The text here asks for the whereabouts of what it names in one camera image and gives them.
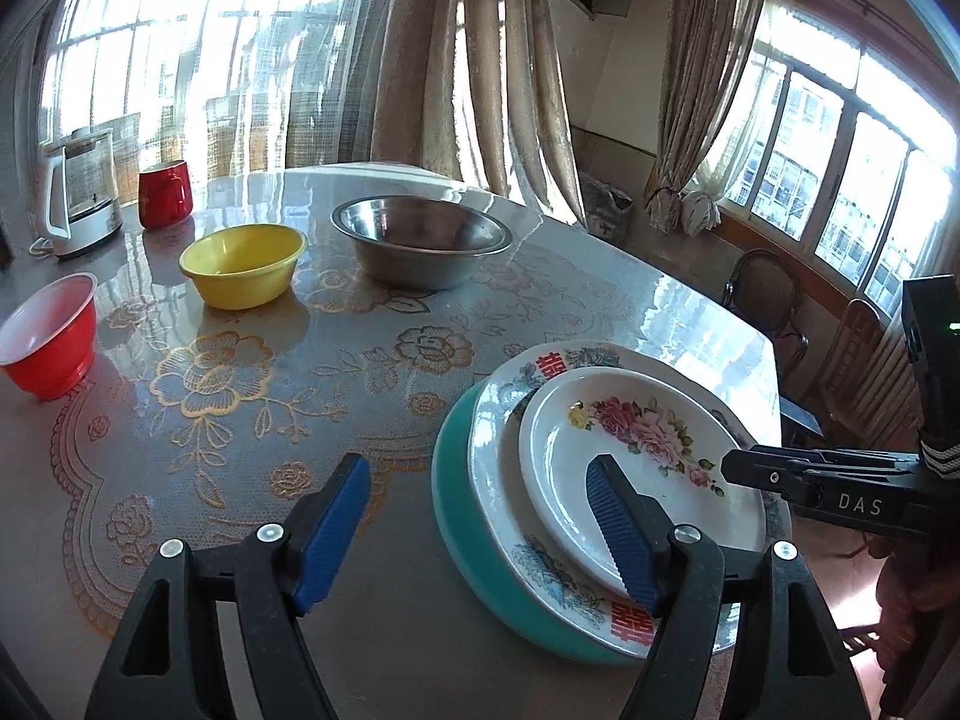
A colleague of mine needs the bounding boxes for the person's right hand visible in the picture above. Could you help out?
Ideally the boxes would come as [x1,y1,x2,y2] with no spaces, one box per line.
[874,540,960,642]

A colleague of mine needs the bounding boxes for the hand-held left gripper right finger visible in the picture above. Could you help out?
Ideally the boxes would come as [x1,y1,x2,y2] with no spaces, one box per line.
[585,454,863,720]

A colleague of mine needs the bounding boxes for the grey woven bag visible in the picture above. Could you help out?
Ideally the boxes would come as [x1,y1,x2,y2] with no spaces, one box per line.
[583,172,635,235]

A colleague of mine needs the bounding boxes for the beige velvet curtain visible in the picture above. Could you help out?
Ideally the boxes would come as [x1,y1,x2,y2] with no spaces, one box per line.
[367,0,590,230]

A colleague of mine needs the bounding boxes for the red mug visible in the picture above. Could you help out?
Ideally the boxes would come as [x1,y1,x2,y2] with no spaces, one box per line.
[138,160,194,230]

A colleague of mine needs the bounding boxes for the glass electric kettle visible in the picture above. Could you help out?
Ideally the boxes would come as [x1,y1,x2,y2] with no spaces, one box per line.
[41,127,125,260]

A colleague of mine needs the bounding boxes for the large white dragon-print plate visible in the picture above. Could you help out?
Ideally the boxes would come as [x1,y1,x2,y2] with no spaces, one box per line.
[467,343,767,661]

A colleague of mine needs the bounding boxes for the side window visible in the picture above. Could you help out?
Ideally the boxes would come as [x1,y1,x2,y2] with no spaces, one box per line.
[712,4,960,323]

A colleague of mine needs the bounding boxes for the sheer white curtain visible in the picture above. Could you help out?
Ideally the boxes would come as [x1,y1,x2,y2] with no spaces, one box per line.
[30,0,406,203]

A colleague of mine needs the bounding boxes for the red plastic bowl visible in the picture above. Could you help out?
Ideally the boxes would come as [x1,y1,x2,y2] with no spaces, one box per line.
[0,272,99,401]

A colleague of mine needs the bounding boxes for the stainless steel bowl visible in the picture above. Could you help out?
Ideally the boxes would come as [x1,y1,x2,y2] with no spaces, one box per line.
[331,195,513,290]

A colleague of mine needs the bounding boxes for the round-backed dark chair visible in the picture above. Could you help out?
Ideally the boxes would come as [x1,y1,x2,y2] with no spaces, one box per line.
[724,247,812,383]

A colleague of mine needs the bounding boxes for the small white floral plate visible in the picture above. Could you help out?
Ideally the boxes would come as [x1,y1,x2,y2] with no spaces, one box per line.
[519,367,747,597]

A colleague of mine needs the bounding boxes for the yellow plastic bowl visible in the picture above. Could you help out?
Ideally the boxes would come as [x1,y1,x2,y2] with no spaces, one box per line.
[178,224,308,310]

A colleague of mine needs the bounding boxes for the teal plastic plate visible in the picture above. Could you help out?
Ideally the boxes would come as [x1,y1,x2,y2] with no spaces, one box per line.
[431,379,653,667]

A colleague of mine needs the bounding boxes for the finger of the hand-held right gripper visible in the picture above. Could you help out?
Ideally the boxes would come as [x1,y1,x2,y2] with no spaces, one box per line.
[720,445,927,541]

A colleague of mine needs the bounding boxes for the beige tied curtain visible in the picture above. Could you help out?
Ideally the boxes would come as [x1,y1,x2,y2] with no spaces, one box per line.
[645,0,777,237]

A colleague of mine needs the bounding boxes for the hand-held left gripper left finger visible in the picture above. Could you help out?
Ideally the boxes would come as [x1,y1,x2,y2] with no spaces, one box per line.
[82,452,374,720]

